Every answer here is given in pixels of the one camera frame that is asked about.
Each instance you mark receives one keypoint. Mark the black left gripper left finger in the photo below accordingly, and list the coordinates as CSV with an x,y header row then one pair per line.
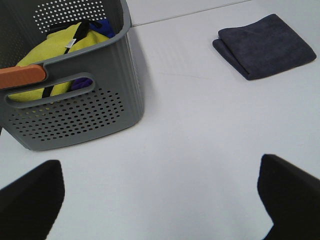
x,y
30,205

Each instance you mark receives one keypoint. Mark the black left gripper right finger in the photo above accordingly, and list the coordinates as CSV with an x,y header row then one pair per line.
x,y
291,198

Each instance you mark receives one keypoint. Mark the dark navy towel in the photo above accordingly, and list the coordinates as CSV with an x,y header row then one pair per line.
x,y
263,48

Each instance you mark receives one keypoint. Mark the grey perforated plastic basket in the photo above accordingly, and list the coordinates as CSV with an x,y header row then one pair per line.
x,y
112,102

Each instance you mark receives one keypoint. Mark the yellow-green towel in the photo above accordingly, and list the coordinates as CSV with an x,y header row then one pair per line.
x,y
59,41

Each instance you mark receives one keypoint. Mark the blue towel in basket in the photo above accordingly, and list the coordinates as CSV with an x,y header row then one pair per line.
x,y
92,32

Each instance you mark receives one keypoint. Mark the orange basket handle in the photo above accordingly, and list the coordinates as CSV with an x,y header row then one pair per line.
x,y
16,76

